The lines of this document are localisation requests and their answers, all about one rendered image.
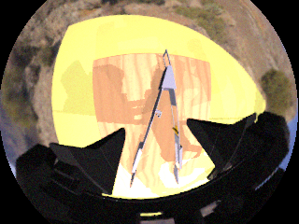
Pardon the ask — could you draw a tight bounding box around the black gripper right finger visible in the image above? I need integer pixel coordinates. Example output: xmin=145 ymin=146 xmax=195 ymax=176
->
xmin=186 ymin=112 xmax=258 ymax=173

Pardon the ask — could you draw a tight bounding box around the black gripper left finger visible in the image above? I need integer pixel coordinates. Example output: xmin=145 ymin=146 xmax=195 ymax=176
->
xmin=49 ymin=127 xmax=127 ymax=195

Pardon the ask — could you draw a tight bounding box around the light wooden board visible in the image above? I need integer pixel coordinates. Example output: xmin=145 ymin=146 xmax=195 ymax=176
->
xmin=93 ymin=53 xmax=212 ymax=188

